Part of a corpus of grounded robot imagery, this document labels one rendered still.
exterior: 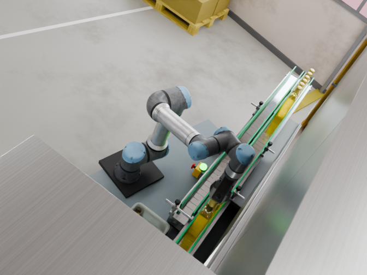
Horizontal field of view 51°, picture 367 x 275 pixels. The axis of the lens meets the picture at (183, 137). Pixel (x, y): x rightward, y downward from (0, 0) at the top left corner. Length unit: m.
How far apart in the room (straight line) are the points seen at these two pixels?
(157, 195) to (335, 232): 1.67
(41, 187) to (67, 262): 0.11
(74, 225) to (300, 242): 0.32
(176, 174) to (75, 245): 1.88
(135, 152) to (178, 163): 0.43
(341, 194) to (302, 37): 4.38
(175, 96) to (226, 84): 2.61
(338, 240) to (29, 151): 0.47
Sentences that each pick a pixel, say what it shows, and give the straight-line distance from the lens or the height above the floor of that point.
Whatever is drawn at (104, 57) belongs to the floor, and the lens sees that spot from 4.21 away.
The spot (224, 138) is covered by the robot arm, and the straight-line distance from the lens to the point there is 1.57.
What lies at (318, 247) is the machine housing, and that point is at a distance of 0.63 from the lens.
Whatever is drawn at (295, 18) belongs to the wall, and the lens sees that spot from 5.05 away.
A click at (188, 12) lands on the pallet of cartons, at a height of 0.23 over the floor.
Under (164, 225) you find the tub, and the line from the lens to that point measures 2.07.
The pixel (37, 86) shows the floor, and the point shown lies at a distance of 3.78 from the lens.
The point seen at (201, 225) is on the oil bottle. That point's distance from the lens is 1.92.
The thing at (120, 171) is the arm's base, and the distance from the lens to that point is 2.18.
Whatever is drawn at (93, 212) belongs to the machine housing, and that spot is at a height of 2.13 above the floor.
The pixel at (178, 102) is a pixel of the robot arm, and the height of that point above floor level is 1.39.
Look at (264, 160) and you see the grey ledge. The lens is 2.51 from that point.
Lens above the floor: 2.59
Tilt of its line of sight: 46 degrees down
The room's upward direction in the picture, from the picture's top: 24 degrees clockwise
